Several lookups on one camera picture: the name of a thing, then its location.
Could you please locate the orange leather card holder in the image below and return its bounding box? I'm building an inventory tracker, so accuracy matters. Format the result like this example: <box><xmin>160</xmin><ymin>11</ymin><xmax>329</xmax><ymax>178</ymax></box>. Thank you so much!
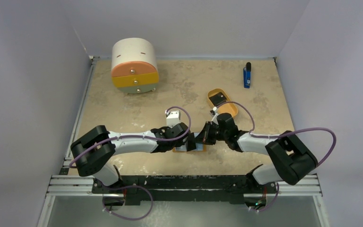
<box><xmin>172</xmin><ymin>143</ymin><xmax>206</xmax><ymax>152</ymax></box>

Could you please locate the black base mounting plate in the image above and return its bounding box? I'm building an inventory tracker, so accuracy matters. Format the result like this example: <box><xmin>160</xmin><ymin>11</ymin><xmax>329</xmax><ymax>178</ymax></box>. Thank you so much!
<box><xmin>92</xmin><ymin>174</ymin><xmax>276</xmax><ymax>208</ymax></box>

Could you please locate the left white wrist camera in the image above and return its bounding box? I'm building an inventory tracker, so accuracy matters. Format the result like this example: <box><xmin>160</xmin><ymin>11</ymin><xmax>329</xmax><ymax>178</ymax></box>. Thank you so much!
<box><xmin>165</xmin><ymin>110</ymin><xmax>181</xmax><ymax>128</ymax></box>

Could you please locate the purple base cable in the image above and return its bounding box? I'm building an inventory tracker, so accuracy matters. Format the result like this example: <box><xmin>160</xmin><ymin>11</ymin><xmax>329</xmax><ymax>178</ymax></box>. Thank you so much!
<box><xmin>101</xmin><ymin>183</ymin><xmax>154</xmax><ymax>221</ymax></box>
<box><xmin>249</xmin><ymin>183</ymin><xmax>280</xmax><ymax>214</ymax></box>

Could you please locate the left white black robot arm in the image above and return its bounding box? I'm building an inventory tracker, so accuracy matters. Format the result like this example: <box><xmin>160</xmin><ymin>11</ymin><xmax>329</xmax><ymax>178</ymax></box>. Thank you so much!
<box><xmin>69</xmin><ymin>122</ymin><xmax>190</xmax><ymax>193</ymax></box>

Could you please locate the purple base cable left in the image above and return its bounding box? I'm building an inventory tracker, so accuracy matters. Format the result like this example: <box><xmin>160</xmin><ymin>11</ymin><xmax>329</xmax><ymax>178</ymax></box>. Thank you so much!
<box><xmin>101</xmin><ymin>183</ymin><xmax>154</xmax><ymax>221</ymax></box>

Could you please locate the tan oval tray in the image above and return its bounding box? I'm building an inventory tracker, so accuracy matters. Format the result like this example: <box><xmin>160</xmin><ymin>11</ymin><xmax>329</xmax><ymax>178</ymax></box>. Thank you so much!
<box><xmin>207</xmin><ymin>88</ymin><xmax>238</xmax><ymax>117</ymax></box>

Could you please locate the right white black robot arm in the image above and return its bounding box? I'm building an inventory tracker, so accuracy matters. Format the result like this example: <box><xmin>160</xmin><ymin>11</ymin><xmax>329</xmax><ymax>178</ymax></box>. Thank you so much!
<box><xmin>195</xmin><ymin>113</ymin><xmax>318</xmax><ymax>192</ymax></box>

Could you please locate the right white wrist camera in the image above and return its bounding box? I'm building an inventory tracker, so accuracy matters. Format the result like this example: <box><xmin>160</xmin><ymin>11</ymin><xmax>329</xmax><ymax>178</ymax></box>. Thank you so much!
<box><xmin>210</xmin><ymin>106</ymin><xmax>219</xmax><ymax>124</ymax></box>

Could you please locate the round mini drawer cabinet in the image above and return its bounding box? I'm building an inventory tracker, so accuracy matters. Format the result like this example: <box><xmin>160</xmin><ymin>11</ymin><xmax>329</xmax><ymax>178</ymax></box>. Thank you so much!
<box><xmin>111</xmin><ymin>37</ymin><xmax>159</xmax><ymax>94</ymax></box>

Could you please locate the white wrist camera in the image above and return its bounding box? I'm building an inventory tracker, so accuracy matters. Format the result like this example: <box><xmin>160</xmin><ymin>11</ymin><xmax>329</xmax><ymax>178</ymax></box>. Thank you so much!
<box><xmin>165</xmin><ymin>110</ymin><xmax>181</xmax><ymax>128</ymax></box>
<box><xmin>210</xmin><ymin>106</ymin><xmax>219</xmax><ymax>124</ymax></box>

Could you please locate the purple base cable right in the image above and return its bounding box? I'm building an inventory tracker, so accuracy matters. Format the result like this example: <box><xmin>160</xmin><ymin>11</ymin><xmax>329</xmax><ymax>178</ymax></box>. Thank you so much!
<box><xmin>249</xmin><ymin>183</ymin><xmax>280</xmax><ymax>214</ymax></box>

